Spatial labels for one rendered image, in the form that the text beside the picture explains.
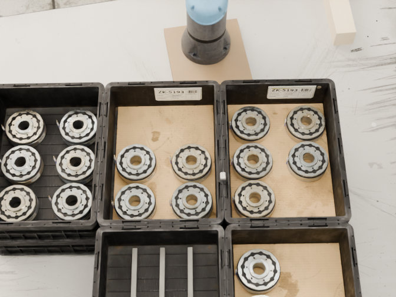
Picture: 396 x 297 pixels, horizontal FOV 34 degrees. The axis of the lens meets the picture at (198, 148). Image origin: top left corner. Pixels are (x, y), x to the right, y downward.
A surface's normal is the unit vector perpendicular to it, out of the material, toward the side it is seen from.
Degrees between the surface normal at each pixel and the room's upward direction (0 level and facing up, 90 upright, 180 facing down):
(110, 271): 0
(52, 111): 0
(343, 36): 90
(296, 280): 0
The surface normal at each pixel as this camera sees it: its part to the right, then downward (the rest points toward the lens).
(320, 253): -0.01, -0.46
